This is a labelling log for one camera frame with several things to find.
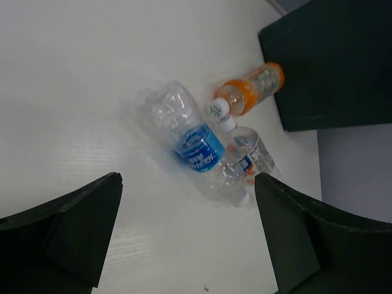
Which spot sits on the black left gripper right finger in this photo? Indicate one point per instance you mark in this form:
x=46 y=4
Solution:
x=317 y=248

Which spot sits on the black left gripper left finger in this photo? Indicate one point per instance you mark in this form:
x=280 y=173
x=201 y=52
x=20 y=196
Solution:
x=60 y=246

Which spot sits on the Pocari Sweat labelled bottle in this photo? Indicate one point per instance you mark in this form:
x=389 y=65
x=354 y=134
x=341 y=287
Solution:
x=245 y=146

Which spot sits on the clear bottle blue label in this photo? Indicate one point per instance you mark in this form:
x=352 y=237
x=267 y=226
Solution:
x=171 y=116

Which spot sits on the dark green plastic bin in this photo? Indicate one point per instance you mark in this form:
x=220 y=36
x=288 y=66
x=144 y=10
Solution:
x=336 y=59

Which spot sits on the orange label bottle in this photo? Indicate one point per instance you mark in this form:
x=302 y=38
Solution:
x=238 y=96

